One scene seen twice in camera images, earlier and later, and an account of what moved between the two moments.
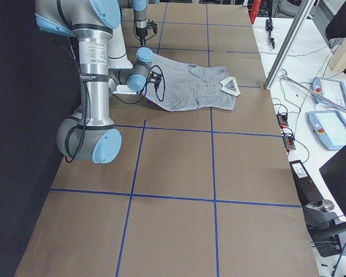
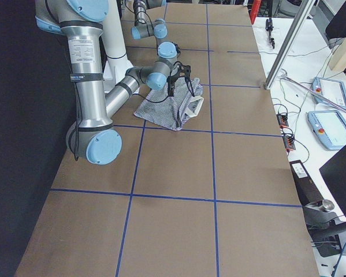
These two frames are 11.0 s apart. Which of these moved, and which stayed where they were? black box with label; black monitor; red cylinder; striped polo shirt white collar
Moved: striped polo shirt white collar
Stayed: black box with label; red cylinder; black monitor
